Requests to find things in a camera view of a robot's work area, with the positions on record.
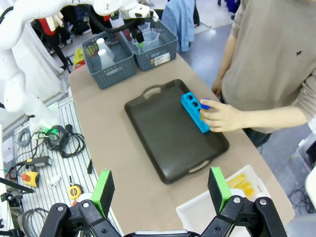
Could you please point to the person's left forearm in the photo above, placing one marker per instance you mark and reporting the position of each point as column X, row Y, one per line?
column 276, row 116

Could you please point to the black metal bracket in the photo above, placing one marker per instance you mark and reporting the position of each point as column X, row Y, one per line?
column 14, row 187

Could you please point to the yellow tape measure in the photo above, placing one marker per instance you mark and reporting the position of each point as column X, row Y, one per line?
column 74, row 191

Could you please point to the small white plastic part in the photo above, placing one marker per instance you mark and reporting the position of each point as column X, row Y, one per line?
column 53, row 180

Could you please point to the person's right forearm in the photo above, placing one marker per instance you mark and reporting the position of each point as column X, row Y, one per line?
column 225, row 64

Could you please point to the white plastic conical flask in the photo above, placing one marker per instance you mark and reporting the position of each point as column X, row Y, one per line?
column 101, row 44
column 105, row 60

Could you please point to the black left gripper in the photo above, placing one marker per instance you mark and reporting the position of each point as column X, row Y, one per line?
column 138, row 35

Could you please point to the person's left hand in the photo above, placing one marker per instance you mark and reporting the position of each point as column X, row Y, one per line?
column 227, row 118

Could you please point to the blue test tube rack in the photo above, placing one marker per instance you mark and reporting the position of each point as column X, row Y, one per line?
column 187, row 106

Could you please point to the light blue jacket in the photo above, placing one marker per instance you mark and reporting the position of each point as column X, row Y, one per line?
column 177, row 24

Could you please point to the clear plastic measuring beaker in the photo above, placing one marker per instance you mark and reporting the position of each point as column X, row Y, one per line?
column 151, row 39
column 154, row 26

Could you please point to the white lattice plastic basket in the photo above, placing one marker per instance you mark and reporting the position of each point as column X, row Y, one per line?
column 197, row 212

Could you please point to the person's right hand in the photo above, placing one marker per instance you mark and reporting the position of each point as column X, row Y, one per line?
column 217, row 87

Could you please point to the yellow emergency stop box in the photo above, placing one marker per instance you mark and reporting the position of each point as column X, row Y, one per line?
column 30, row 179

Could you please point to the person in beige sweater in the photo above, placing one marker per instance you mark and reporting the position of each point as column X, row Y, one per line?
column 271, row 49

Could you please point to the dark brown serving tray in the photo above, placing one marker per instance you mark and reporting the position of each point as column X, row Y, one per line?
column 168, row 138

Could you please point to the yellow tube with blue cap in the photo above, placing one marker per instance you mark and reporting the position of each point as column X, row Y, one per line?
column 205, row 105
column 249, row 192
column 244, row 185
column 237, row 179

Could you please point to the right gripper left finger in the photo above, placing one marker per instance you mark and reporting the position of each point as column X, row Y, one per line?
column 102, row 192

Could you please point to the black handheld enabling device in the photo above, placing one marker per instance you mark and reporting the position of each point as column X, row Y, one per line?
column 37, row 161

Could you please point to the grey lattice plastic basket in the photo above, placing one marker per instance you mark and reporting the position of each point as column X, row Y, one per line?
column 116, row 74
column 143, row 61

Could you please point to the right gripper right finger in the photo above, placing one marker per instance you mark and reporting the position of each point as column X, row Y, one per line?
column 218, row 190

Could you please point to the yellow plastic bag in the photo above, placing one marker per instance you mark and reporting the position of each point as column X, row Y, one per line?
column 79, row 58

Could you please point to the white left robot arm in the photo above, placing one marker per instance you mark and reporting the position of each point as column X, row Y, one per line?
column 14, row 49

